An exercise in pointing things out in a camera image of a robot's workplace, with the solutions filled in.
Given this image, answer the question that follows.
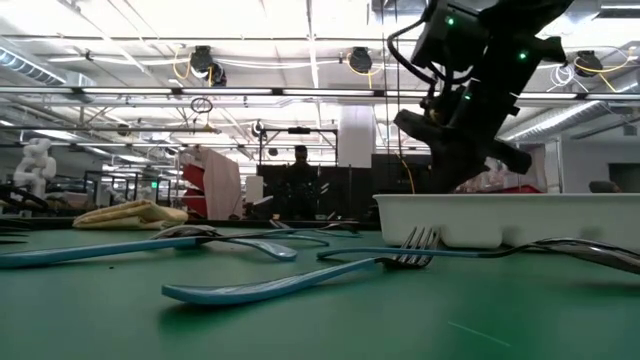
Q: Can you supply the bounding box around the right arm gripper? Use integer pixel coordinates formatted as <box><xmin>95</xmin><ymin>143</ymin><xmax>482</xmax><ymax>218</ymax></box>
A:
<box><xmin>393</xmin><ymin>64</ymin><xmax>534</xmax><ymax>195</ymax></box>

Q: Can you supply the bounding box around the white pillar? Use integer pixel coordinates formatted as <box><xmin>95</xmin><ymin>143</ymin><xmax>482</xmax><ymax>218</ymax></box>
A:
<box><xmin>338</xmin><ymin>104</ymin><xmax>377</xmax><ymax>169</ymax></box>

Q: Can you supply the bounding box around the white cutlery tray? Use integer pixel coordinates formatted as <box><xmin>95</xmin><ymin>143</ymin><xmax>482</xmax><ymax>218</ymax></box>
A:
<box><xmin>372</xmin><ymin>192</ymin><xmax>640</xmax><ymax>251</ymax></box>

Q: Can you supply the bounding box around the white cloth over red cart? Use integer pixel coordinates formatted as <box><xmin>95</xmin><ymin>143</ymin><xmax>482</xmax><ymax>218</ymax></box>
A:
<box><xmin>178</xmin><ymin>145</ymin><xmax>244</xmax><ymax>221</ymax></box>

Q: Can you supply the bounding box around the black stand frame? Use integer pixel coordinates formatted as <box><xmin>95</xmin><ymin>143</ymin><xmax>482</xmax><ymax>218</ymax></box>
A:
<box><xmin>257</xmin><ymin>126</ymin><xmax>340</xmax><ymax>169</ymax></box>

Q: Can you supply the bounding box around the silver air duct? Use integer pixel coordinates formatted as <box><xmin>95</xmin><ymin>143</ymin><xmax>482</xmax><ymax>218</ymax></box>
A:
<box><xmin>0</xmin><ymin>47</ymin><xmax>96</xmax><ymax>89</ymax></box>
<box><xmin>499</xmin><ymin>99</ymin><xmax>640</xmax><ymax>144</ymax></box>

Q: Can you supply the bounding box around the white robot figure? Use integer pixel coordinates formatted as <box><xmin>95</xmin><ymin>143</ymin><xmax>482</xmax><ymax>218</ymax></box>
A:
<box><xmin>12</xmin><ymin>137</ymin><xmax>58</xmax><ymax>201</ymax></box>

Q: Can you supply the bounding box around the black desk partition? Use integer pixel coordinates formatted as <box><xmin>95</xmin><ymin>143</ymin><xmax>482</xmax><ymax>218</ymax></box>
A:
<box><xmin>256</xmin><ymin>163</ymin><xmax>374</xmax><ymax>221</ymax></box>

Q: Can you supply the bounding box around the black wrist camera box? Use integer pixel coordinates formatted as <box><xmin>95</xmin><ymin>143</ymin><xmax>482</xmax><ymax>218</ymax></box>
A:
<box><xmin>410</xmin><ymin>0</ymin><xmax>490</xmax><ymax>71</ymax></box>

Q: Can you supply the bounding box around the red bin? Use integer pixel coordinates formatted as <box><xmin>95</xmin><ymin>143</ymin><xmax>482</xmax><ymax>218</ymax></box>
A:
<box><xmin>492</xmin><ymin>183</ymin><xmax>544</xmax><ymax>195</ymax></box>

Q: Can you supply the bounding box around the blue-handled knife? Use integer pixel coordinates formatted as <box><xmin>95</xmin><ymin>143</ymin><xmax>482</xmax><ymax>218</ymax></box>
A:
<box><xmin>0</xmin><ymin>227</ymin><xmax>286</xmax><ymax>270</ymax></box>

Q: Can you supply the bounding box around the black equipment rack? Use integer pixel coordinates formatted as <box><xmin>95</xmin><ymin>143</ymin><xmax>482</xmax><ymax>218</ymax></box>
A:
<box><xmin>370</xmin><ymin>153</ymin><xmax>432</xmax><ymax>195</ymax></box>

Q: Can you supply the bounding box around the blue-handled spoon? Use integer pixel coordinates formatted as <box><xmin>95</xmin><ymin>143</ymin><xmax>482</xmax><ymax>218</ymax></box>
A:
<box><xmin>159</xmin><ymin>223</ymin><xmax>300</xmax><ymax>263</ymax></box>
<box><xmin>149</xmin><ymin>224</ymin><xmax>331</xmax><ymax>247</ymax></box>
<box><xmin>316</xmin><ymin>236</ymin><xmax>640</xmax><ymax>275</ymax></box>
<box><xmin>268</xmin><ymin>218</ymin><xmax>362</xmax><ymax>238</ymax></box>

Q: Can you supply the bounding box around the white box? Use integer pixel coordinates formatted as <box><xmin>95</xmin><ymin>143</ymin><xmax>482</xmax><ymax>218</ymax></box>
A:
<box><xmin>244</xmin><ymin>174</ymin><xmax>265</xmax><ymax>204</ymax></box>

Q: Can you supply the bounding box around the black camera cable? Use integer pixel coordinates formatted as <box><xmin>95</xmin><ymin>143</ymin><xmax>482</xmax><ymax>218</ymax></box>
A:
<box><xmin>386</xmin><ymin>19</ymin><xmax>476</xmax><ymax>86</ymax></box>

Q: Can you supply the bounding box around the black hanging cable loop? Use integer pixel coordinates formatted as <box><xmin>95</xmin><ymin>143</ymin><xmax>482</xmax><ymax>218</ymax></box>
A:
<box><xmin>189</xmin><ymin>96</ymin><xmax>215</xmax><ymax>115</ymax></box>

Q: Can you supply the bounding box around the folded yellow cloth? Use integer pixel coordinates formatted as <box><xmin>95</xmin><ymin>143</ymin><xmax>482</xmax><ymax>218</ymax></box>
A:
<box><xmin>72</xmin><ymin>198</ymin><xmax>190</xmax><ymax>231</ymax></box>

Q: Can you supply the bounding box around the black ceiling cable reel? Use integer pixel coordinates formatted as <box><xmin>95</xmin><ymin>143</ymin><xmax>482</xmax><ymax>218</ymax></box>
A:
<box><xmin>347</xmin><ymin>46</ymin><xmax>375</xmax><ymax>76</ymax></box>
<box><xmin>574</xmin><ymin>49</ymin><xmax>604</xmax><ymax>79</ymax></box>
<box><xmin>189</xmin><ymin>44</ymin><xmax>229</xmax><ymax>87</ymax></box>

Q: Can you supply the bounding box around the green table mat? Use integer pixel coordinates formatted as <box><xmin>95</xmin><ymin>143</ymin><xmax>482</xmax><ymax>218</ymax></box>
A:
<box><xmin>0</xmin><ymin>222</ymin><xmax>640</xmax><ymax>360</ymax></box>

